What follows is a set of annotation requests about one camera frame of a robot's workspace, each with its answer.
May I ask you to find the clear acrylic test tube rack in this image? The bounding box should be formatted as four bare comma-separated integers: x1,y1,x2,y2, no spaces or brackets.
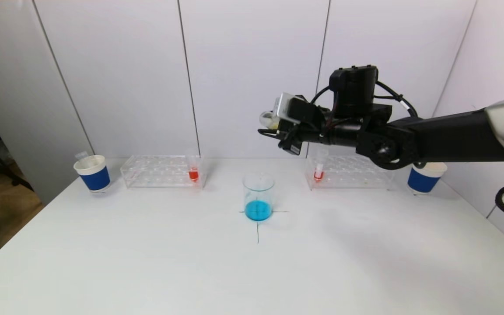
121,155,204,189
305,149,397,191

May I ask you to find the test tube with yellow pigment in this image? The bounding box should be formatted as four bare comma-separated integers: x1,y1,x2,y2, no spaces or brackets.
259,110,281,130

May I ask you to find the blue white paper cup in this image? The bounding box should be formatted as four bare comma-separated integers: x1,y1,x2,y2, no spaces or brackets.
407,162,448,195
73,155,112,194

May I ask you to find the test tube with red pigment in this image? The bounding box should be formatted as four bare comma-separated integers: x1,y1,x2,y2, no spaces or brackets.
186,151,201,182

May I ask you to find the thin black camera cable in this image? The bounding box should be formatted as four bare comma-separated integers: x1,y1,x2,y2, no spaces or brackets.
311,80,420,119

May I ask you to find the clear graduated plastic test tube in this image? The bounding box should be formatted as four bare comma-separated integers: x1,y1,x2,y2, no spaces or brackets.
74,151,94,169

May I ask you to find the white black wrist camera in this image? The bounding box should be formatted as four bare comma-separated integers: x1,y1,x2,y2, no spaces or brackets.
273,92,310,125

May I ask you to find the clear glass beaker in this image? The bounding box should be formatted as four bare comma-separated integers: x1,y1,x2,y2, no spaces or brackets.
242,172,275,222

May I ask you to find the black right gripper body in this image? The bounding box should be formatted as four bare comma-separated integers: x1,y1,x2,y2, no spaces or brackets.
277,113,331,156

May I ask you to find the red pigment tube white label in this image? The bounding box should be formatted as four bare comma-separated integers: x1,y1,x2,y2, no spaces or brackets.
313,147,328,182

